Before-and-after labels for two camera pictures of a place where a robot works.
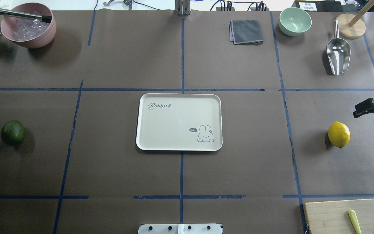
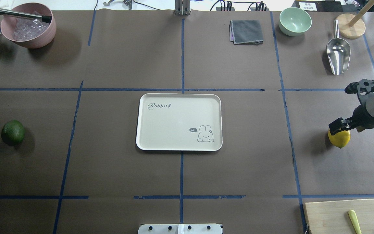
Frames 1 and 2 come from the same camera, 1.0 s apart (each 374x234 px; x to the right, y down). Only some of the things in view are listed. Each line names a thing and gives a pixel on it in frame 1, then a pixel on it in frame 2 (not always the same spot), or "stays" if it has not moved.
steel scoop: (338, 52) stays
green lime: (13, 133) stays
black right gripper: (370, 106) to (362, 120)
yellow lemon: (339, 134) stays
